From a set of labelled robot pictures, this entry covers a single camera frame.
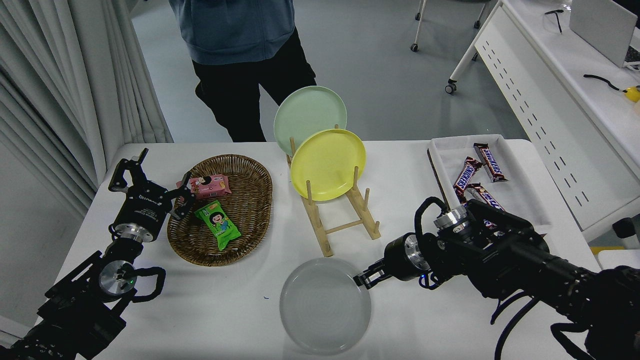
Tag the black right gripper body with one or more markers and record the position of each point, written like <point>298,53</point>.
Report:
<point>396,259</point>

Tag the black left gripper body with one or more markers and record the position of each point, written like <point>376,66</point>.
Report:
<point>142,207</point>

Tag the grey round plate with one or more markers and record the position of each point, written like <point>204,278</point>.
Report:
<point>325,305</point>

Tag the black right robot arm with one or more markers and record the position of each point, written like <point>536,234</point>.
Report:
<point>510,260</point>

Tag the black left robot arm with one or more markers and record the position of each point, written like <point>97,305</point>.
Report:
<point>75,305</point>

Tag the wooden plate rack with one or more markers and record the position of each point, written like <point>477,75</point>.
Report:
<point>345,227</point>

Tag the yellow round plate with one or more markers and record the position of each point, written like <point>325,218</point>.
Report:
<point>327,165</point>

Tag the pale green round plate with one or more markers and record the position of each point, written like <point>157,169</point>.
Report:
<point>305,112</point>

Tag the pink snack packet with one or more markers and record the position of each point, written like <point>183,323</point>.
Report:
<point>212,186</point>

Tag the green snack packet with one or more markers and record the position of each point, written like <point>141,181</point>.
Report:
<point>218,223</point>

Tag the brown oval wicker basket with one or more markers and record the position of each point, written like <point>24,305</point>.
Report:
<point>250,210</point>

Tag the white pleated curtain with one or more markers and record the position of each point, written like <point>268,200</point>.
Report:
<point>60,75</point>

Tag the white tray with cork base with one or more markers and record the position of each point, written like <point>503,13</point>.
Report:
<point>525,195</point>

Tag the person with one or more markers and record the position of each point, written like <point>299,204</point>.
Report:
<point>240,50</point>

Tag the white side table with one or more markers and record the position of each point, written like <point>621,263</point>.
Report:
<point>622,259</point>

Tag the black cylindrical object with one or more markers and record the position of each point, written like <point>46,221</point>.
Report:
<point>626,232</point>

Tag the white desk with slotted panel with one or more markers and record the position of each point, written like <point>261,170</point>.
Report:
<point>565,90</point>

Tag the black glasses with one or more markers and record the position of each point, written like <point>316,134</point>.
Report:
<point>556,19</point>

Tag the small yellow object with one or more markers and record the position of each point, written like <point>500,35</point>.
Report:
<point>633,94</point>

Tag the silver laptop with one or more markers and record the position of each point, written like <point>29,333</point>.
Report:
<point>600,27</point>

